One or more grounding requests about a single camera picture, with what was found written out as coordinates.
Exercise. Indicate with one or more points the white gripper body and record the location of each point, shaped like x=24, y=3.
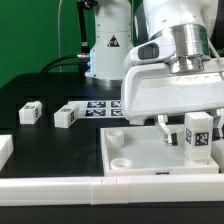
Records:
x=149, y=88

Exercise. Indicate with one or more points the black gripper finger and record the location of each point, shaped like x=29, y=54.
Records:
x=218, y=124
x=170, y=138

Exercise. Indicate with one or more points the white square tabletop part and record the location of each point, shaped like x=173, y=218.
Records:
x=141, y=150

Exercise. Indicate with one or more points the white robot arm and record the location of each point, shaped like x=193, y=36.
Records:
x=185, y=24

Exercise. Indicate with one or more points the white sheet with tags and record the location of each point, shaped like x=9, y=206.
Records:
x=98, y=108

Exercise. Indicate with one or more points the white fixture wall front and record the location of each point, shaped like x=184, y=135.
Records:
x=111, y=190

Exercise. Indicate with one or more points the white fixture wall left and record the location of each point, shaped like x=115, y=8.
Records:
x=6, y=149

